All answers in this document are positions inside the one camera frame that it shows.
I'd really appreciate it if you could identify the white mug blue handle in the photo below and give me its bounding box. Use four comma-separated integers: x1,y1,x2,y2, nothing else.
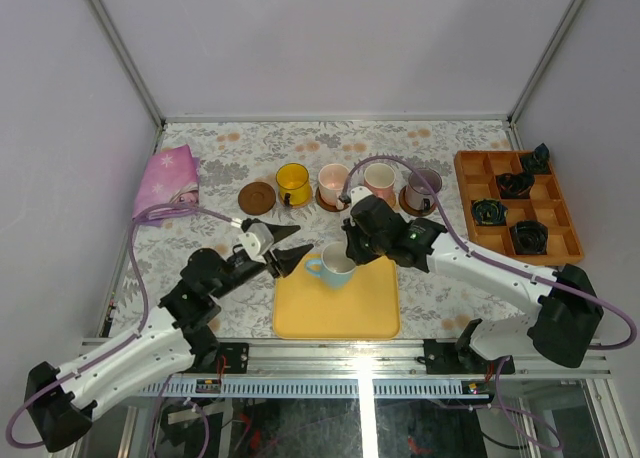
305,242,356,289

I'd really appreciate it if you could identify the white mug pink handle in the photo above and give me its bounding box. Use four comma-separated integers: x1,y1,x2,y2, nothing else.
364,163,396,204

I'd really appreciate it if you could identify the yellow glass cup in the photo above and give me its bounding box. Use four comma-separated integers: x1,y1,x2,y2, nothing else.
276,163,311,190

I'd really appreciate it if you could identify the purple glass cup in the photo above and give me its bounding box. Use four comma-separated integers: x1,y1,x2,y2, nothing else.
405,168,442,215

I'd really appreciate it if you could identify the pink ceramic mug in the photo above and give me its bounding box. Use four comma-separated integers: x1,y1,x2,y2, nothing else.
318,164,349,211

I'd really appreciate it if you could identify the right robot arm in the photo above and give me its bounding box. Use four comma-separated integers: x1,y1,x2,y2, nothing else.
342,196,603,373

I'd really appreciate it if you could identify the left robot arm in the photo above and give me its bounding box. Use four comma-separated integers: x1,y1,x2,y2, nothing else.
25,219,313,453

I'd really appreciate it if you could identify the light woven coaster left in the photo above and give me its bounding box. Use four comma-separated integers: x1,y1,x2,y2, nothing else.
277,187,312,209

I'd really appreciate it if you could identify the light woven coaster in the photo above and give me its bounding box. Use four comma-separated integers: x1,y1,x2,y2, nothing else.
385,191,398,210
277,187,312,209

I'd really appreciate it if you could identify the light woven coaster right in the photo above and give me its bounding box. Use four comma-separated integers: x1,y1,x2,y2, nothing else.
385,191,398,210

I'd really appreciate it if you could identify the dark wooden coaster far left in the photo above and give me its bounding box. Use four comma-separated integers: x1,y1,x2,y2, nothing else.
238,181,276,216

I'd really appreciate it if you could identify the dark wooden coaster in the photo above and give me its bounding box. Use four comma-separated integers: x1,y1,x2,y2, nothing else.
398,187,437,217
315,188,349,213
238,181,276,216

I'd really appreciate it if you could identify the dark wooden coaster middle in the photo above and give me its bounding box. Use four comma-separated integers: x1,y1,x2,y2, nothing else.
315,188,349,213

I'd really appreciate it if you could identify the dark wooden coaster far right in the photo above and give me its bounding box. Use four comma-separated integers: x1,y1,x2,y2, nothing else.
398,187,437,217

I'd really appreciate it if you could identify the yellow plastic tray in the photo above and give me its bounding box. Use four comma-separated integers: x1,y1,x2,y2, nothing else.
272,258,401,340

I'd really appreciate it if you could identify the purple folded cloth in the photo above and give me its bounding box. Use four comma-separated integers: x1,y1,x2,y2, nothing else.
132,145,199,226

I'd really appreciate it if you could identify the black rolled item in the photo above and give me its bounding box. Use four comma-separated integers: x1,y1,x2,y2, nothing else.
520,143,551,175
471,199,508,226
495,172,535,199
509,220,549,255

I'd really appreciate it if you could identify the orange compartment organizer box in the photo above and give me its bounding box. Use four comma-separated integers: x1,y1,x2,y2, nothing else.
454,151,584,266

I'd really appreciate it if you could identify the black rolled item bottom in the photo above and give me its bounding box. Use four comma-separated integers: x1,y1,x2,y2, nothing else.
509,220,549,255

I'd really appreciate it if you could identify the black rolled item top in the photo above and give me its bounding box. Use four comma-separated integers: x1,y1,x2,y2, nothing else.
520,143,551,175

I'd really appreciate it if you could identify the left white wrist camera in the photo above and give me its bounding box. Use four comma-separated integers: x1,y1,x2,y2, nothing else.
231,218,275,263

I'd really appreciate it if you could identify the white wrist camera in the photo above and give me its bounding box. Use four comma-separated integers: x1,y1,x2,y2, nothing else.
339,186,373,208
231,218,275,263

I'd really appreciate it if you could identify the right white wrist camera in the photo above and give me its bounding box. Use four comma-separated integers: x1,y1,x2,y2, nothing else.
339,186,373,208

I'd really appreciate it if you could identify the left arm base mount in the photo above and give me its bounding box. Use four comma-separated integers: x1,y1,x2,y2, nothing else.
189,341,250,375

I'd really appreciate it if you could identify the aluminium front rail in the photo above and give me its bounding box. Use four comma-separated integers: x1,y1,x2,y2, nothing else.
242,338,612,380

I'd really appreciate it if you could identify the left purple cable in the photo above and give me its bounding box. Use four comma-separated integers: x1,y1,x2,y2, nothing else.
5,202,251,458

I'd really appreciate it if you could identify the purple cable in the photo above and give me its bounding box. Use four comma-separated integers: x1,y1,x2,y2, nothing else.
5,202,251,458
339,153,639,454

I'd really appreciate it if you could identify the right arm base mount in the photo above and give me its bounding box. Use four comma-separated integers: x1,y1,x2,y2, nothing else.
416,319,501,376

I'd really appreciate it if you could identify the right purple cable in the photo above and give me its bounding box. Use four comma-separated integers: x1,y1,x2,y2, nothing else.
339,153,639,454

